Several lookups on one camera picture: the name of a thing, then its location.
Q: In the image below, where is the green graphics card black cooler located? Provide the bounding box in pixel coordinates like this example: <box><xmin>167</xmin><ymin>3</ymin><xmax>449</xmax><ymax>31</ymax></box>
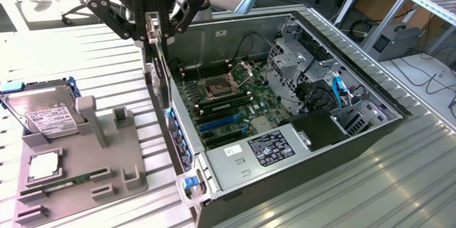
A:
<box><xmin>141</xmin><ymin>11</ymin><xmax>171</xmax><ymax>111</ymax></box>

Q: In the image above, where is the thin metal locking lever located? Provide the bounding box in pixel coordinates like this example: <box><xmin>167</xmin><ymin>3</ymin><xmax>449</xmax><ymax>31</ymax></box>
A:
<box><xmin>193</xmin><ymin>59</ymin><xmax>205</xmax><ymax>86</ymax></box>

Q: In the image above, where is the silver socket cover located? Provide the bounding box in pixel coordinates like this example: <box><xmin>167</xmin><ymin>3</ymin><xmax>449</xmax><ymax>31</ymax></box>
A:
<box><xmin>225</xmin><ymin>61</ymin><xmax>255</xmax><ymax>87</ymax></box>

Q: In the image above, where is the CPU socket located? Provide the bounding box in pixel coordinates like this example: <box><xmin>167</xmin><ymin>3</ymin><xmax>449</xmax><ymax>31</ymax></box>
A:
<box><xmin>201</xmin><ymin>77</ymin><xmax>235</xmax><ymax>99</ymax></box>

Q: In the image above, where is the hard disk blue carrier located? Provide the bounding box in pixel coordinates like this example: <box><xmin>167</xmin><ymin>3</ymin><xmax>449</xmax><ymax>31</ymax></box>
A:
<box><xmin>0</xmin><ymin>77</ymin><xmax>89</xmax><ymax>139</ymax></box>

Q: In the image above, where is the green RAM stick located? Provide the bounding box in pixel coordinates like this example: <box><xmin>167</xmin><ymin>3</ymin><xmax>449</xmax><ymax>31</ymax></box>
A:
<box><xmin>201</xmin><ymin>103</ymin><xmax>243</xmax><ymax>114</ymax></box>
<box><xmin>18</xmin><ymin>168</ymin><xmax>109</xmax><ymax>196</ymax></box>

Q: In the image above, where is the green Dell motherboard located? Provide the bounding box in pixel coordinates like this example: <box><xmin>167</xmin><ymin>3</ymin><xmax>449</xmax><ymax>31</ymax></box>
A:
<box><xmin>173</xmin><ymin>59</ymin><xmax>295</xmax><ymax>150</ymax></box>

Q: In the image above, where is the silver perforated drive cage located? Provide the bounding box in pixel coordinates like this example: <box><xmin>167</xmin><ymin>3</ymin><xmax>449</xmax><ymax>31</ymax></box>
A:
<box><xmin>265</xmin><ymin>16</ymin><xmax>345</xmax><ymax>107</ymax></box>

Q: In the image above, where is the blue expansion slot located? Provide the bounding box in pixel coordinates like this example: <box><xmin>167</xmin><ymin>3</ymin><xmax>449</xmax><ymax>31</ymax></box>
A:
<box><xmin>198</xmin><ymin>117</ymin><xmax>238</xmax><ymax>132</ymax></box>

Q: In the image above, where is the silver chipset heatsink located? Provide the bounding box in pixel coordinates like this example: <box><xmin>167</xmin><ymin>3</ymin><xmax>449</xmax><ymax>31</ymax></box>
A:
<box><xmin>250</xmin><ymin>117</ymin><xmax>274</xmax><ymax>132</ymax></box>

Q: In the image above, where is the grey parts rack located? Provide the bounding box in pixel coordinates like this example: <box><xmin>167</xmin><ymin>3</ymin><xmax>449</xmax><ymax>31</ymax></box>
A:
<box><xmin>13</xmin><ymin>96</ymin><xmax>149</xmax><ymax>226</ymax></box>

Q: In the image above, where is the black plastic air shroud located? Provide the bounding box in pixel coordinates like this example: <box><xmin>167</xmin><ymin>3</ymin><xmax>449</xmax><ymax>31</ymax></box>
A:
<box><xmin>277</xmin><ymin>110</ymin><xmax>351</xmax><ymax>153</ymax></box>

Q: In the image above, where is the silver CPU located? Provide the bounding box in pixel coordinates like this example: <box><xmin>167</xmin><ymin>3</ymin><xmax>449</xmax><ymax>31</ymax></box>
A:
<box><xmin>27</xmin><ymin>153</ymin><xmax>59</xmax><ymax>178</ymax></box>

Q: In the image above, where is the grey computer tower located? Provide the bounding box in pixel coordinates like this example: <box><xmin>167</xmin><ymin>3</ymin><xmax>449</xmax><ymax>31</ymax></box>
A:
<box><xmin>362</xmin><ymin>23</ymin><xmax>422</xmax><ymax>62</ymax></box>

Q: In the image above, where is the silver power supply unit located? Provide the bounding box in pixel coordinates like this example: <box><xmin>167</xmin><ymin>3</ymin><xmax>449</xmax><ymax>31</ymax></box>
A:
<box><xmin>202</xmin><ymin>128</ymin><xmax>314</xmax><ymax>194</ymax></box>

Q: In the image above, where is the silver disk bay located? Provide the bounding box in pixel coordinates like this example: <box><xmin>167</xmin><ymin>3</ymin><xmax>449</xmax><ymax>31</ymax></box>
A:
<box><xmin>329</xmin><ymin>99</ymin><xmax>390</xmax><ymax>136</ymax></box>

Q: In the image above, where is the blue case latch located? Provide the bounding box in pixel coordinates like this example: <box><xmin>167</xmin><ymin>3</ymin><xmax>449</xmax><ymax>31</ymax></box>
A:
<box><xmin>181</xmin><ymin>176</ymin><xmax>198</xmax><ymax>190</ymax></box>

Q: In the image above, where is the black open PC case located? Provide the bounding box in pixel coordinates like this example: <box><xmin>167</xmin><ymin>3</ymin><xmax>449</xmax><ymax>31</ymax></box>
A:
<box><xmin>141</xmin><ymin>10</ymin><xmax>413</xmax><ymax>228</ymax></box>

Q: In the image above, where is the black power wire bundle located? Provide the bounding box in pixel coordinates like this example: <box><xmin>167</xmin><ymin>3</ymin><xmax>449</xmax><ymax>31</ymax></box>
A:
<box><xmin>294</xmin><ymin>82</ymin><xmax>337</xmax><ymax>113</ymax></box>

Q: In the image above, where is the blue SATA wire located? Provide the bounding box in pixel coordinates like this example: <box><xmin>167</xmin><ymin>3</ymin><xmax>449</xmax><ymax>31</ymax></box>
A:
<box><xmin>330</xmin><ymin>76</ymin><xmax>346</xmax><ymax>110</ymax></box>

